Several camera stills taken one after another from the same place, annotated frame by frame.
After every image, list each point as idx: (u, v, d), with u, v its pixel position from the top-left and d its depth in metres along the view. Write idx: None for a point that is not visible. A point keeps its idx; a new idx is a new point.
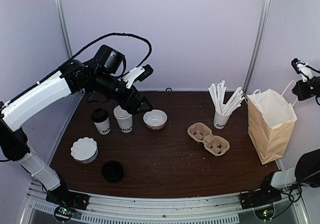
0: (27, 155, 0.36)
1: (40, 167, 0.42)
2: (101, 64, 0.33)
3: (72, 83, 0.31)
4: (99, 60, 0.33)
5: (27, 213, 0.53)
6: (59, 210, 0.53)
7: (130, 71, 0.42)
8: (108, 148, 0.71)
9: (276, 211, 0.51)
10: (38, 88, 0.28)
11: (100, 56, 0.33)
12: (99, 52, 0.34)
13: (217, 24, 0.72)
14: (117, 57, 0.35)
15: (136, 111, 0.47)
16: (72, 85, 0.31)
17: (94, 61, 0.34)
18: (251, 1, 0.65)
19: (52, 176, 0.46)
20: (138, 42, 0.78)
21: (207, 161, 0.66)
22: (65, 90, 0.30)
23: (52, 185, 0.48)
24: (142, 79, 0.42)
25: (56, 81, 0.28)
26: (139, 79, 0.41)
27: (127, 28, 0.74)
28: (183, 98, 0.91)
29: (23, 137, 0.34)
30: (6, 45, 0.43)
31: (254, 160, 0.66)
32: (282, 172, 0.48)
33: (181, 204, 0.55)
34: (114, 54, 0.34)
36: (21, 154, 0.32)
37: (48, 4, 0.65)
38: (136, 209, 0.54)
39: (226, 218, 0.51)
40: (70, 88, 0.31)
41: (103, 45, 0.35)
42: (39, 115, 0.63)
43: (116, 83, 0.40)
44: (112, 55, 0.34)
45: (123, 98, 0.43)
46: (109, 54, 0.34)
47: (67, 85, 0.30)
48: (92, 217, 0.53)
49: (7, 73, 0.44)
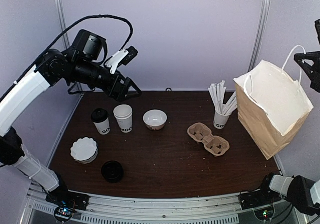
0: (22, 158, 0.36)
1: (37, 169, 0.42)
2: (79, 50, 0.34)
3: (48, 74, 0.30)
4: (77, 46, 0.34)
5: (27, 213, 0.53)
6: (59, 210, 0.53)
7: (113, 56, 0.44)
8: (108, 148, 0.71)
9: (277, 212, 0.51)
10: (15, 88, 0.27)
11: (77, 42, 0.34)
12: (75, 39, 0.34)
13: (217, 25, 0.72)
14: (96, 42, 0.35)
15: (123, 98, 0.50)
16: (49, 76, 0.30)
17: (73, 48, 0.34)
18: (251, 1, 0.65)
19: (50, 177, 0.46)
20: (117, 24, 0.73)
21: (207, 161, 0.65)
22: (44, 83, 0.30)
23: (51, 185, 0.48)
24: (126, 62, 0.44)
25: (32, 76, 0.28)
26: (123, 62, 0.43)
27: (108, 21, 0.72)
28: (183, 98, 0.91)
29: (18, 141, 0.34)
30: (6, 45, 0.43)
31: (253, 159, 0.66)
32: (282, 176, 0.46)
33: (181, 204, 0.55)
34: (93, 38, 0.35)
36: (15, 158, 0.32)
37: (48, 4, 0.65)
38: (136, 209, 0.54)
39: (226, 218, 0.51)
40: (48, 81, 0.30)
41: (82, 31, 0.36)
42: (39, 115, 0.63)
43: (99, 70, 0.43)
44: (90, 39, 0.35)
45: (108, 84, 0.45)
46: (87, 39, 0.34)
47: (44, 78, 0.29)
48: (92, 217, 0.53)
49: (8, 74, 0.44)
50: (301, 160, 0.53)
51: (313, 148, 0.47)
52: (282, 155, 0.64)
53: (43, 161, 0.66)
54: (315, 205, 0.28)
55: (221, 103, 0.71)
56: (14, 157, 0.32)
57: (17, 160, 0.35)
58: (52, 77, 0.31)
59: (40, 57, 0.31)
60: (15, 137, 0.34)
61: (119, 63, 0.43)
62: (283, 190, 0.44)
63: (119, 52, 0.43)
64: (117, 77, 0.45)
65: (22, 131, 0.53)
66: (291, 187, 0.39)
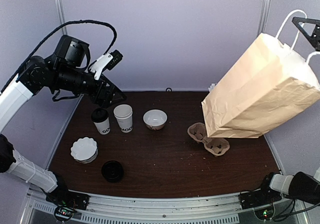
0: (13, 164, 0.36)
1: (31, 172, 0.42)
2: (61, 57, 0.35)
3: (30, 83, 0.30)
4: (58, 53, 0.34)
5: (27, 213, 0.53)
6: (59, 210, 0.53)
7: (97, 60, 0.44)
8: (108, 148, 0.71)
9: (277, 212, 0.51)
10: None
11: (59, 49, 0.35)
12: (57, 46, 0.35)
13: (217, 25, 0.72)
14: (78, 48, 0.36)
15: (108, 104, 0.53)
16: (31, 85, 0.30)
17: (54, 55, 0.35)
18: (251, 0, 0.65)
19: (46, 179, 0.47)
20: (99, 28, 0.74)
21: (207, 161, 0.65)
22: (27, 93, 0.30)
23: (48, 187, 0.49)
24: (111, 67, 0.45)
25: (13, 86, 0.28)
26: (108, 67, 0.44)
27: (90, 26, 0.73)
28: (183, 98, 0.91)
29: (7, 148, 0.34)
30: (6, 45, 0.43)
31: (253, 159, 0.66)
32: (281, 176, 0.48)
33: (181, 204, 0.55)
34: (75, 44, 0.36)
36: (7, 165, 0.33)
37: (48, 5, 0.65)
38: (136, 209, 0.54)
39: (226, 218, 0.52)
40: (31, 90, 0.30)
41: (62, 37, 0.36)
42: (38, 115, 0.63)
43: (83, 76, 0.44)
44: (72, 45, 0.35)
45: (93, 90, 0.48)
46: (68, 45, 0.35)
47: (26, 88, 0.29)
48: (92, 217, 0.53)
49: (8, 74, 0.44)
50: (301, 160, 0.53)
51: (314, 149, 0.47)
52: (282, 154, 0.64)
53: (43, 161, 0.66)
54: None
55: None
56: (6, 165, 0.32)
57: (8, 167, 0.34)
58: (34, 86, 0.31)
59: (22, 66, 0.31)
60: (5, 145, 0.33)
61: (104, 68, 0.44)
62: (284, 188, 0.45)
63: (103, 57, 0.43)
64: (101, 83, 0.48)
65: (22, 131, 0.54)
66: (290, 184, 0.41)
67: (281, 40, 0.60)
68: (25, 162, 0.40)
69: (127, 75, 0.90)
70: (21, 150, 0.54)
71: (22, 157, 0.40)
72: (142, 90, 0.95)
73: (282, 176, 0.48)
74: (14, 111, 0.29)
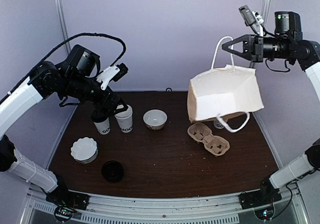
0: (15, 163, 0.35)
1: (32, 172, 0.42)
2: (73, 66, 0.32)
3: (42, 88, 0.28)
4: (71, 61, 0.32)
5: (27, 213, 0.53)
6: (59, 210, 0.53)
7: (104, 72, 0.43)
8: (108, 148, 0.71)
9: (276, 211, 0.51)
10: (8, 100, 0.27)
11: (72, 57, 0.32)
12: (70, 53, 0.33)
13: (217, 24, 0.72)
14: (90, 59, 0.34)
15: (112, 112, 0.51)
16: (43, 90, 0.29)
17: (67, 63, 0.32)
18: (251, 0, 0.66)
19: (46, 179, 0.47)
20: (109, 41, 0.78)
21: (207, 161, 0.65)
22: (37, 96, 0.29)
23: (49, 187, 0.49)
24: (117, 79, 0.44)
25: (25, 88, 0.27)
26: (114, 79, 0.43)
27: (100, 40, 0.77)
28: (183, 98, 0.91)
29: (8, 147, 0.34)
30: (5, 45, 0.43)
31: (253, 159, 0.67)
32: (280, 173, 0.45)
33: (181, 204, 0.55)
34: (87, 55, 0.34)
36: (8, 165, 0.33)
37: (48, 5, 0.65)
38: (136, 209, 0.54)
39: (226, 218, 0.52)
40: (42, 94, 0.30)
41: (76, 45, 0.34)
42: (38, 115, 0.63)
43: (91, 85, 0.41)
44: (84, 56, 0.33)
45: (99, 99, 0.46)
46: (80, 55, 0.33)
47: (37, 91, 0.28)
48: (92, 217, 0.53)
49: (8, 74, 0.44)
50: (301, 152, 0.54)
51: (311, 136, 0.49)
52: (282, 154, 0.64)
53: (43, 161, 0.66)
54: None
55: None
56: (6, 164, 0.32)
57: (9, 167, 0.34)
58: (45, 91, 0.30)
59: (34, 70, 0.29)
60: (6, 144, 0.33)
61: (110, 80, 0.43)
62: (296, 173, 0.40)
63: (110, 68, 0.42)
64: (107, 94, 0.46)
65: (22, 131, 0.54)
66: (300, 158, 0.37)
67: None
68: (26, 161, 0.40)
69: (126, 75, 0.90)
70: (21, 150, 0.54)
71: (24, 157, 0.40)
72: (142, 90, 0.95)
73: (281, 172, 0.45)
74: (21, 112, 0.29)
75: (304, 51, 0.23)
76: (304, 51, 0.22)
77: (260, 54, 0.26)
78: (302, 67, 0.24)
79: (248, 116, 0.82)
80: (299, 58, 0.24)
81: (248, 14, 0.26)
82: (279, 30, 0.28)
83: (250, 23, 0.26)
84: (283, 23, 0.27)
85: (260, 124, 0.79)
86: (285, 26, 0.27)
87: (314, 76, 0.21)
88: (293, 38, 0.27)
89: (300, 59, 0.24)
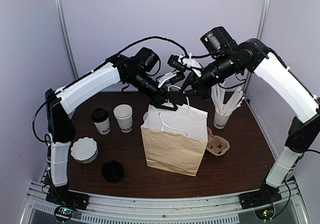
0: (67, 142, 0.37)
1: (64, 159, 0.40)
2: (142, 62, 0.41)
3: (122, 72, 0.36)
4: (142, 58, 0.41)
5: (27, 213, 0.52)
6: (59, 210, 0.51)
7: (165, 75, 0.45)
8: (108, 148, 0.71)
9: (276, 211, 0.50)
10: (94, 76, 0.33)
11: (142, 55, 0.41)
12: (141, 53, 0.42)
13: (218, 23, 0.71)
14: (154, 58, 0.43)
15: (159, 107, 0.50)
16: (122, 73, 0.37)
17: (137, 59, 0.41)
18: (250, 1, 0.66)
19: (64, 172, 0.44)
20: (155, 41, 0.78)
21: (207, 161, 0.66)
22: (116, 78, 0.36)
23: (58, 181, 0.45)
24: (173, 83, 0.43)
25: (112, 69, 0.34)
26: (170, 82, 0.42)
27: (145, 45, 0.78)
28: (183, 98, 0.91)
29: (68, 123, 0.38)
30: (6, 46, 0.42)
31: (254, 160, 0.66)
32: (274, 174, 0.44)
33: (181, 204, 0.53)
34: (153, 56, 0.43)
36: (68, 137, 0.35)
37: (47, 5, 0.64)
38: (136, 209, 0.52)
39: (226, 218, 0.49)
40: (120, 76, 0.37)
41: (144, 48, 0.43)
42: (39, 115, 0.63)
43: (149, 79, 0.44)
44: (151, 55, 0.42)
45: (150, 94, 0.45)
46: (149, 55, 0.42)
47: (118, 74, 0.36)
48: (92, 217, 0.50)
49: (9, 75, 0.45)
50: (285, 133, 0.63)
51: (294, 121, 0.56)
52: (278, 146, 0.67)
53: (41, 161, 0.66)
54: (307, 114, 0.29)
55: (221, 103, 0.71)
56: (67, 137, 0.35)
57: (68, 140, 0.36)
58: (123, 75, 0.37)
59: (112, 59, 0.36)
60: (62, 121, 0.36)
61: (167, 81, 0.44)
62: (287, 164, 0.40)
63: (170, 74, 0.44)
64: (165, 91, 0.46)
65: (24, 132, 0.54)
66: (288, 156, 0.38)
67: (282, 39, 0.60)
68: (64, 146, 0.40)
69: None
70: (21, 151, 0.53)
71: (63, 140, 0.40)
72: None
73: (273, 173, 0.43)
74: (100, 88, 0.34)
75: (248, 55, 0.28)
76: (248, 54, 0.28)
77: (202, 94, 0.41)
78: (250, 68, 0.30)
79: (247, 116, 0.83)
80: (245, 64, 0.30)
81: (174, 64, 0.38)
82: (214, 47, 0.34)
83: (183, 67, 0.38)
84: (213, 43, 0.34)
85: (260, 124, 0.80)
86: (215, 45, 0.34)
87: (264, 72, 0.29)
88: (228, 49, 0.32)
89: (246, 63, 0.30)
